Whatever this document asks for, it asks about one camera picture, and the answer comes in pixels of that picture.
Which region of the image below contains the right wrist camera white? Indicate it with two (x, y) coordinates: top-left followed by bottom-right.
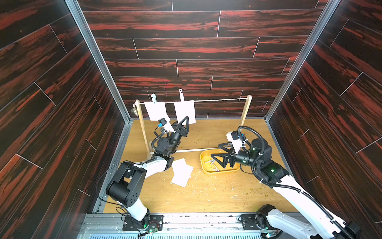
(226, 131), (248, 154)

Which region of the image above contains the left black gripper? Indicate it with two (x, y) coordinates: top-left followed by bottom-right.
(165, 118), (186, 157)

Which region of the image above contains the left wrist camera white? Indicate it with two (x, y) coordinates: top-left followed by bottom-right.
(158, 116), (175, 132)

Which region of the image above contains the wooden string rack frame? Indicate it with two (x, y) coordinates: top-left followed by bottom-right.
(133, 95), (253, 156)

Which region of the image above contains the aluminium corner profile left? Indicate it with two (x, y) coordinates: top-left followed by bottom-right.
(64, 0), (131, 123)

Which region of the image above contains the yellow plastic tray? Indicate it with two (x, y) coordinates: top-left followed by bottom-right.
(200, 149), (240, 175)

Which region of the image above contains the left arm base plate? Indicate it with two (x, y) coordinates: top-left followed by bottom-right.
(122, 214), (164, 233)

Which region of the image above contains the aluminium corner profile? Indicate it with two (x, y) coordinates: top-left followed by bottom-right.
(265, 0), (341, 124)
(64, 0), (131, 123)

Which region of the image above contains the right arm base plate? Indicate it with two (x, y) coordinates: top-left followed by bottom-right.
(237, 213), (281, 232)

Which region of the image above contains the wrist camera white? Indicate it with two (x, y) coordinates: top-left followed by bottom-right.
(226, 131), (248, 154)
(158, 116), (175, 132)

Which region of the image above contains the aluminium corner profile right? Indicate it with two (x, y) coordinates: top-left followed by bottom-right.
(265, 0), (341, 124)

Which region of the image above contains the aluminium front rail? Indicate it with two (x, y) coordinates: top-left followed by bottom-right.
(77, 213), (329, 239)

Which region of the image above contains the green white clothespin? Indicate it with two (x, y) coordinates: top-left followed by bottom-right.
(151, 94), (157, 104)

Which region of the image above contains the white string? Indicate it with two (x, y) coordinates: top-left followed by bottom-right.
(135, 97), (250, 105)

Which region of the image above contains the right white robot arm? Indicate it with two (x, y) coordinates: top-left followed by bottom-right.
(211, 125), (362, 239)

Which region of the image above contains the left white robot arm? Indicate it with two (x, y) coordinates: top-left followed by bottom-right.
(105, 116), (189, 230)

